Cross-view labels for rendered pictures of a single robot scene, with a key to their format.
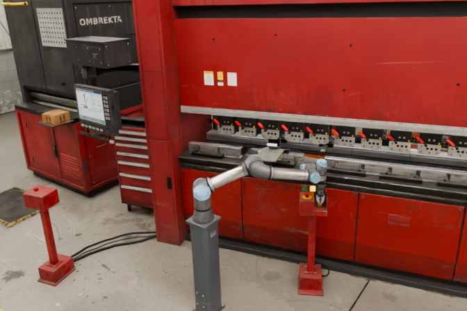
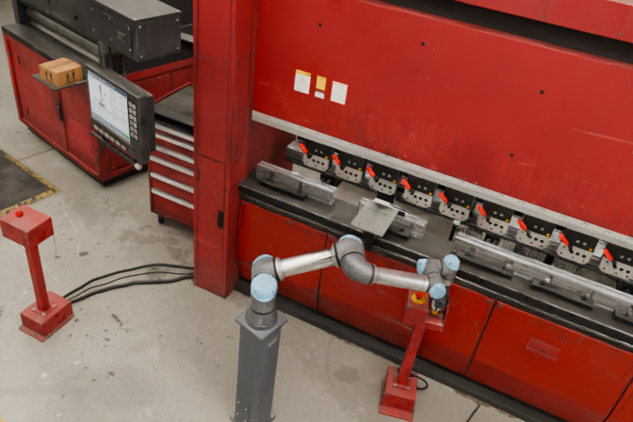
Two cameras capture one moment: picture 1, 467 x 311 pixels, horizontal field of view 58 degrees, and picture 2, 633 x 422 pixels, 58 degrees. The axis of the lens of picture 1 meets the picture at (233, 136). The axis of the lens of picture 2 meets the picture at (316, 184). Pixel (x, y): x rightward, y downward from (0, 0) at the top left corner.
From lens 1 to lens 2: 89 cm
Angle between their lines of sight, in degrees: 15
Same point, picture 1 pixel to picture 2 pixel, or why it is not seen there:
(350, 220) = (473, 330)
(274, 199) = not seen: hidden behind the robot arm
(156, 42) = (224, 15)
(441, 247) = (592, 395)
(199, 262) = (247, 371)
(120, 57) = (163, 42)
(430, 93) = not seen: outside the picture
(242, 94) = (350, 119)
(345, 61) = (526, 114)
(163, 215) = (206, 257)
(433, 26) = not seen: outside the picture
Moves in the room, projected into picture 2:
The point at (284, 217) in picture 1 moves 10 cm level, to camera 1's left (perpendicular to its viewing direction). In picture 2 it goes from (380, 301) to (363, 299)
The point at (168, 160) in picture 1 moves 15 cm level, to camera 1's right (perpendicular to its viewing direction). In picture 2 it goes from (223, 189) to (249, 192)
